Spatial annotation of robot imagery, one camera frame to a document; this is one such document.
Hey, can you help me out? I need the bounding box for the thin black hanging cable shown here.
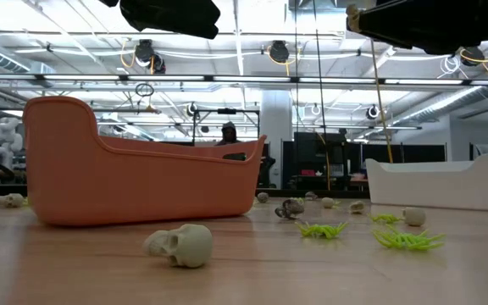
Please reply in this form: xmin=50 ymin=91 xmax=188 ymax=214
xmin=293 ymin=0 xmax=299 ymax=132

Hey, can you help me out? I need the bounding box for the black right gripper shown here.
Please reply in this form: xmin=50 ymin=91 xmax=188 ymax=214
xmin=358 ymin=0 xmax=488 ymax=55

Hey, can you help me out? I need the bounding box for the white square column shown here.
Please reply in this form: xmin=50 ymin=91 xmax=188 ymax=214
xmin=260 ymin=89 xmax=294 ymax=190

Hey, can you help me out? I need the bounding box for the long ceiling light rail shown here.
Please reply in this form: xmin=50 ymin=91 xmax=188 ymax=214
xmin=0 ymin=72 xmax=488 ymax=89

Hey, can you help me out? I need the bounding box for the black cabinet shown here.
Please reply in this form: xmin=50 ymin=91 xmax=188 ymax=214
xmin=293 ymin=131 xmax=349 ymax=179

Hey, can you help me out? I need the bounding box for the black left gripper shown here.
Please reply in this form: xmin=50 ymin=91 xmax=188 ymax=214
xmin=119 ymin=0 xmax=221 ymax=40

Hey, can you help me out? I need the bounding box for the orange plastic bin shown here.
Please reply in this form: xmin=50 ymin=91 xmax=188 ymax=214
xmin=22 ymin=95 xmax=268 ymax=227

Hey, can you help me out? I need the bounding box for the yellow hanging cable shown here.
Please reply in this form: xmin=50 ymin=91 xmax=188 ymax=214
xmin=369 ymin=38 xmax=395 ymax=164

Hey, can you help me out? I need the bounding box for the person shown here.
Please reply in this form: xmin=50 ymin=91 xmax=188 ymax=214
xmin=215 ymin=121 xmax=240 ymax=147

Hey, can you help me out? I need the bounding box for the black hanging cable loop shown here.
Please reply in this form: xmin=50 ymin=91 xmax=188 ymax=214
xmin=135 ymin=82 xmax=155 ymax=97

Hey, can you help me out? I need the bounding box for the thin yellow cable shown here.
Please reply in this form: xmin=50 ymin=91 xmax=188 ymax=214
xmin=316 ymin=131 xmax=332 ymax=191

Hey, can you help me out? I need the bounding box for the black metal frame rig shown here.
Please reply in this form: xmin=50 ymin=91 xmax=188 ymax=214
xmin=191 ymin=108 xmax=261 ymax=146

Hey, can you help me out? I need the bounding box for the white plastic bin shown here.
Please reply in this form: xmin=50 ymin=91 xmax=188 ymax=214
xmin=364 ymin=152 xmax=488 ymax=212

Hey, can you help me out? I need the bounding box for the black room partition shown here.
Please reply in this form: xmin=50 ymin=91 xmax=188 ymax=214
xmin=361 ymin=142 xmax=447 ymax=164

